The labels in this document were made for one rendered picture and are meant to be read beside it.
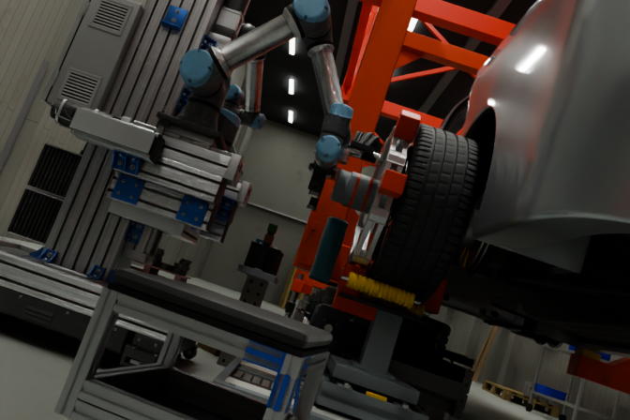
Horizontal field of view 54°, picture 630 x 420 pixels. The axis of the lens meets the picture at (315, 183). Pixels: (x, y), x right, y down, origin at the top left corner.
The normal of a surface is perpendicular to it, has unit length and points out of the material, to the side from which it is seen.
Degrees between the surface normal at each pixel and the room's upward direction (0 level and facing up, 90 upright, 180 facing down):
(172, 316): 90
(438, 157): 63
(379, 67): 90
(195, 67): 96
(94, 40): 90
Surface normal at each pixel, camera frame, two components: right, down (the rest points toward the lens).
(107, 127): 0.04, -0.18
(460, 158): 0.19, -0.64
